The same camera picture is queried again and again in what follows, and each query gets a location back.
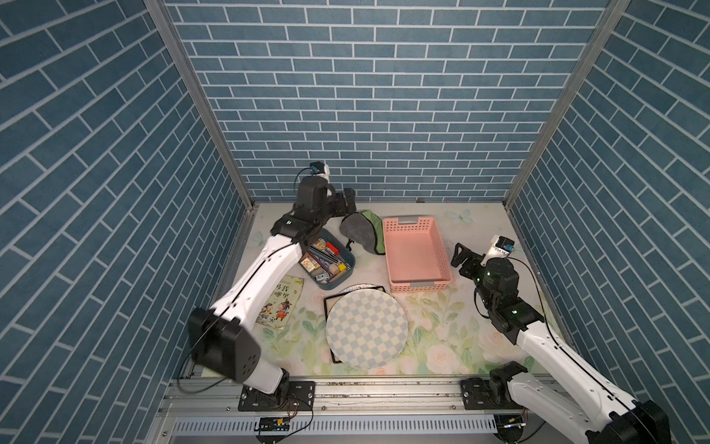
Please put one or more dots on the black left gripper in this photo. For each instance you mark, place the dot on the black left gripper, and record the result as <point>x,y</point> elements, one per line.
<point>349,200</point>

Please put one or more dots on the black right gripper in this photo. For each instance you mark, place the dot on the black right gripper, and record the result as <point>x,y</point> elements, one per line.
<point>474,261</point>

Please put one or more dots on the square floral plate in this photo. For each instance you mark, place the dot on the square floral plate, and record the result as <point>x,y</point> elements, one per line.
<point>333,311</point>

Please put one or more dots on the round grey checkered plate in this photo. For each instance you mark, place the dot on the round grey checkered plate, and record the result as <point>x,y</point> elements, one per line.
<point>366,328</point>

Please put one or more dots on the round multicolour squiggle plate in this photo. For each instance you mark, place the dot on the round multicolour squiggle plate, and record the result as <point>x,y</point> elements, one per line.
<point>363,286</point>

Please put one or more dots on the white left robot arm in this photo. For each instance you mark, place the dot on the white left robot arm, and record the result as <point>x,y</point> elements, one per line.
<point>220,336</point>

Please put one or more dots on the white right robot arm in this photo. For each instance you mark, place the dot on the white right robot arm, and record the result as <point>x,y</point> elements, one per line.
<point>594,410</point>

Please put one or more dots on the red eraser box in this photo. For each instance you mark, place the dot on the red eraser box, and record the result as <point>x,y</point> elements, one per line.
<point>332,248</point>

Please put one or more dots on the pink plastic dish basket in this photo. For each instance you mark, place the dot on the pink plastic dish basket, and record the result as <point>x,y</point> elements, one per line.
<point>416,256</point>

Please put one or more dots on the teal plastic stationery bin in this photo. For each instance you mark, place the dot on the teal plastic stationery bin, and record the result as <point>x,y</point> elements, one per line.
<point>325,269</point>

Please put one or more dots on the colourful picture book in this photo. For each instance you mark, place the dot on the colourful picture book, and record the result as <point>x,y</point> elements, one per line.
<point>276,312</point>

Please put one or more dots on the small green circuit board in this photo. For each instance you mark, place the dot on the small green circuit board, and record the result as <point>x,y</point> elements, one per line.
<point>273,425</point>

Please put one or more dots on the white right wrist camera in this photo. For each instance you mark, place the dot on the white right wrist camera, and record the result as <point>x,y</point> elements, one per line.
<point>501,247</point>

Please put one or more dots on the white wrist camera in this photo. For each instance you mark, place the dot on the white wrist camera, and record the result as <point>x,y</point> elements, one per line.
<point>320,169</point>
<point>501,247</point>

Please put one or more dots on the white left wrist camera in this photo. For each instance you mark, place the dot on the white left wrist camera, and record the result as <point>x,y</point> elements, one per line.
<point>320,169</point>

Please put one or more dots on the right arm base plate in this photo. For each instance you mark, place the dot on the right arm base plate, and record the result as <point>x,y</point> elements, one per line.
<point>491,393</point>

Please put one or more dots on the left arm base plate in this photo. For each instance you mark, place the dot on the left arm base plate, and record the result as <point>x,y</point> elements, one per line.
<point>293,395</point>

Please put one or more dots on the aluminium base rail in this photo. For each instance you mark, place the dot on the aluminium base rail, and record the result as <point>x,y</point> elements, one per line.
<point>197,411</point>

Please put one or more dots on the aluminium corner post left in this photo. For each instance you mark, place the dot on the aluminium corner post left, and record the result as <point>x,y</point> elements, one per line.
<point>166,28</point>

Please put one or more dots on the aluminium corner post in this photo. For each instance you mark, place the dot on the aluminium corner post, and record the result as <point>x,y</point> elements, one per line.
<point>607,23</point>
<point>166,28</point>

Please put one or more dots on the aluminium corner post right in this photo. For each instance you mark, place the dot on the aluminium corner post right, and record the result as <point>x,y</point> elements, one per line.
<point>607,23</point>

